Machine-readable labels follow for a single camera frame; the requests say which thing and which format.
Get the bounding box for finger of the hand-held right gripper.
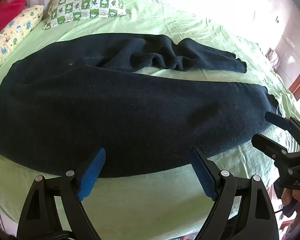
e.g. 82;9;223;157
251;133;290;161
264;112;300;151

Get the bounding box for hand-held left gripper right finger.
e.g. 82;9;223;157
189;147;280;240

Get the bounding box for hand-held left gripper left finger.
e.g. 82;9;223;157
17;147;106;240

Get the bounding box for dark navy pants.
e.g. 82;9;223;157
0;33;280;178

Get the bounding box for person's right hand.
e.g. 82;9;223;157
281;187;300;207

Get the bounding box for light green bed sheet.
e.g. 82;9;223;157
0;0;300;238

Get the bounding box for pile of pale clothes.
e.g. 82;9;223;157
266;47;281;70

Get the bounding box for yellow cartoon print pillow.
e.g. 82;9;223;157
0;4;45;83

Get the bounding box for green checkered pillow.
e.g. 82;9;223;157
42;0;131;30

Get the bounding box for red pillow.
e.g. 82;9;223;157
0;0;28;42

